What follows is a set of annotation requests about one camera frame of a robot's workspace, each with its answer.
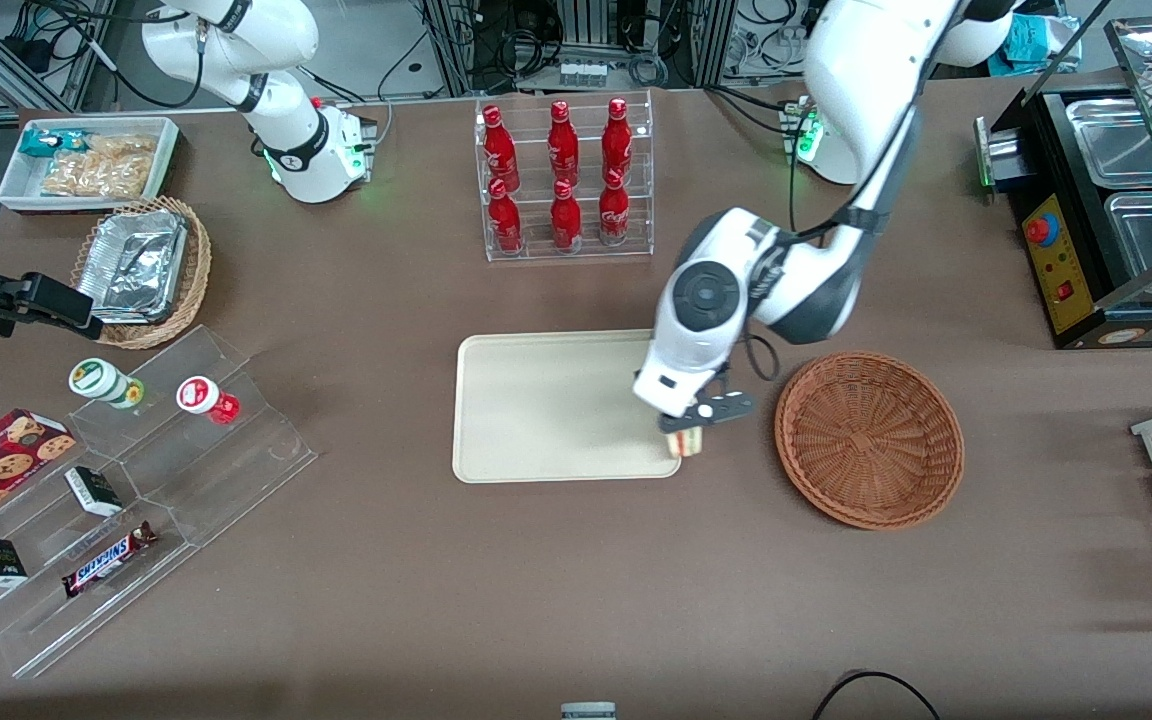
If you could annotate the triangle sandwich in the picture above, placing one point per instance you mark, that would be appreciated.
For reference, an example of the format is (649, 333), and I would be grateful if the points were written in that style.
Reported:
(688, 444)

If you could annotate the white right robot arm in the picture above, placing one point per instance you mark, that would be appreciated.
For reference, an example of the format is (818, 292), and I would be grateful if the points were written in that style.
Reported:
(276, 130)

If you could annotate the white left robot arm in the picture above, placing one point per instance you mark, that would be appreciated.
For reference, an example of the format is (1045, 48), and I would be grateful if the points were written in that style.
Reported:
(866, 60)

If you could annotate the aluminium foil tray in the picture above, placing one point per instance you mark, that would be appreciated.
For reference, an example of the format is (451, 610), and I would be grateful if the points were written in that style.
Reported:
(131, 265)

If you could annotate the cream plastic tray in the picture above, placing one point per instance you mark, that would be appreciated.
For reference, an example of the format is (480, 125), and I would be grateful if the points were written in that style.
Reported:
(556, 405)

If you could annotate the light wicker basket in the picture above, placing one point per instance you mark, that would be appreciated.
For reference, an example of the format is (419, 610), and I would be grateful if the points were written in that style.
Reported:
(198, 260)

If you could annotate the brown wicker basket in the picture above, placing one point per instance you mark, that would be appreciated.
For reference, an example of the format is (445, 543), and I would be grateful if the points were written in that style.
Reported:
(866, 440)

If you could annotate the green sunflower yogurt bottle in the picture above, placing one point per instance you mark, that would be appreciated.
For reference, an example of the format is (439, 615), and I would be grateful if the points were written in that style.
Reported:
(98, 380)

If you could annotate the white plastic snack bin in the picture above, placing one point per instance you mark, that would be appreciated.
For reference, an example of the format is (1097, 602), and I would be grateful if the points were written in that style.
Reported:
(16, 185)

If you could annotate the clear bag of crackers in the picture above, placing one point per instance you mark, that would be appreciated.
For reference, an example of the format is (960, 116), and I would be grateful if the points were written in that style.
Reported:
(101, 165)

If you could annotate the teal snack packet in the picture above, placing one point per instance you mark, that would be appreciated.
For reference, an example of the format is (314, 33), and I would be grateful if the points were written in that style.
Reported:
(48, 141)

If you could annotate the red strawberry yogurt bottle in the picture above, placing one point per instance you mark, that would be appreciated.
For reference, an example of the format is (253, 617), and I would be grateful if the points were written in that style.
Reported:
(201, 395)

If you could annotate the red cola bottle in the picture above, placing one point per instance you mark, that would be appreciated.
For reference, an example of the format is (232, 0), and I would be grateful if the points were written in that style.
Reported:
(498, 145)
(562, 140)
(613, 212)
(506, 220)
(566, 218)
(617, 138)

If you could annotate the clear acrylic stepped shelf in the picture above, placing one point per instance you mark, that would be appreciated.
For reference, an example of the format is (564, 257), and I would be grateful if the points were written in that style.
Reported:
(196, 480)

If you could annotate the Snickers chocolate bar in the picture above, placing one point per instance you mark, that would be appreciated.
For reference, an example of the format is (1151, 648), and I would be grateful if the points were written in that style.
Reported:
(108, 560)

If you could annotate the clear acrylic bottle rack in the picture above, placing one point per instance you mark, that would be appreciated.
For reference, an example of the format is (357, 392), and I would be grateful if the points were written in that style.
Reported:
(636, 140)

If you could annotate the grey device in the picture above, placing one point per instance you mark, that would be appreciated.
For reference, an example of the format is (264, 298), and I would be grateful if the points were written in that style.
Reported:
(588, 711)

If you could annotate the white power strip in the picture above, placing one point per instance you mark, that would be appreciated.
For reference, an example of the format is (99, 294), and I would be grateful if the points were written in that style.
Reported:
(582, 73)

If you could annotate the black food warmer appliance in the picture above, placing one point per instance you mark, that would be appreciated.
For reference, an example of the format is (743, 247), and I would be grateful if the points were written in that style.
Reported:
(1041, 150)

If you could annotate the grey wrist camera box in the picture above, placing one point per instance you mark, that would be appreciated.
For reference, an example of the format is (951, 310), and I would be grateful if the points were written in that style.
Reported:
(731, 408)

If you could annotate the glass guard with metal frame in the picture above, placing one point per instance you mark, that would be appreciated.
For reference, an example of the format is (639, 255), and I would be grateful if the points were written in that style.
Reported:
(1136, 22)

